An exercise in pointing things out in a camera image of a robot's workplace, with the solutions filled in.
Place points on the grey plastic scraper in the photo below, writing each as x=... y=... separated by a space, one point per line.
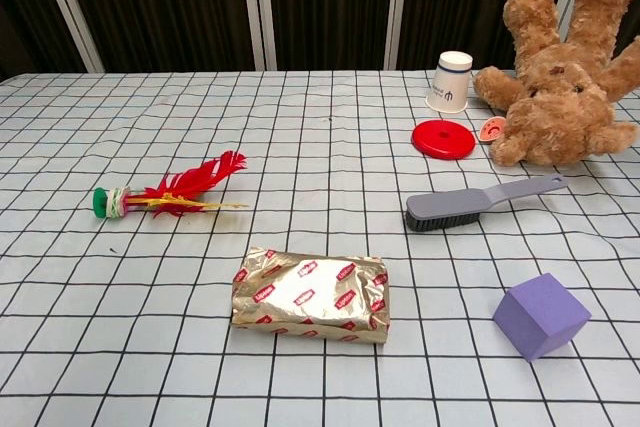
x=450 y=204

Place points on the gold foil tea packet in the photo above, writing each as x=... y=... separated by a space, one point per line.
x=310 y=292

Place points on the brown teddy bear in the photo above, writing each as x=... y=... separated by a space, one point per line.
x=550 y=117

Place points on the checkered light blue tablecloth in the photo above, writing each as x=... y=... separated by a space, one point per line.
x=320 y=172

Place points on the red feather shuttlecock green base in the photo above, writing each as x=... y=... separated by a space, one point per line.
x=117 y=201

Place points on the red round plastic lid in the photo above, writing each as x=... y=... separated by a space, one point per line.
x=435 y=142

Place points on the dark pleated curtain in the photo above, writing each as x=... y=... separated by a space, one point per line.
x=165 y=7

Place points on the purple foam cube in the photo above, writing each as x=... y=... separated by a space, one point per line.
x=540 y=317

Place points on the white paper cup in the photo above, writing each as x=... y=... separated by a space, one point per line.
x=450 y=82

